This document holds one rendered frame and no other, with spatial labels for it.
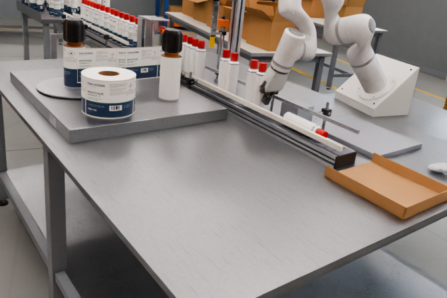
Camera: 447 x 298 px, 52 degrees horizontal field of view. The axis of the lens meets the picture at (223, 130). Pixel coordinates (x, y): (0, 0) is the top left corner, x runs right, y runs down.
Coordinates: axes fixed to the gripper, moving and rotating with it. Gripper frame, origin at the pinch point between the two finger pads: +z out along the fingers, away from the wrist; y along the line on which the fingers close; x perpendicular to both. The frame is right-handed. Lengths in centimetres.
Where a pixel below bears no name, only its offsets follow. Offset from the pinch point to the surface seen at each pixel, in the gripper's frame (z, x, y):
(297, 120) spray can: -5.2, 19.6, 1.9
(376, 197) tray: -14, 65, 13
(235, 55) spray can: -4.9, -25.4, 1.0
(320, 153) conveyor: -4.8, 37.4, 5.1
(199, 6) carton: 100, -272, -161
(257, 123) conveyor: 7.7, 5.3, 5.6
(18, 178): 105, -78, 73
